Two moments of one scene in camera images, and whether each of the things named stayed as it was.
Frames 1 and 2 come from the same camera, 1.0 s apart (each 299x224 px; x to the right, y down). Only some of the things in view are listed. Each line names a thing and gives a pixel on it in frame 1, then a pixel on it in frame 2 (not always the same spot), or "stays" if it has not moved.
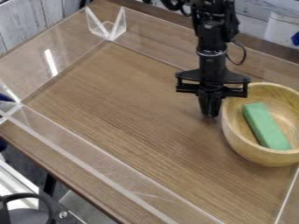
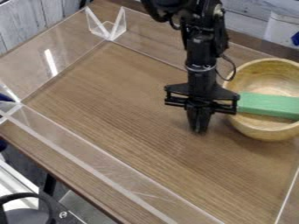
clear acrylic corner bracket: (107, 29) stays
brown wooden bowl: (281, 98) → (266, 76)
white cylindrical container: (283, 25) stays
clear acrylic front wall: (98, 177) stays
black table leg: (50, 185) stays
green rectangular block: (265, 126) → (281, 106)
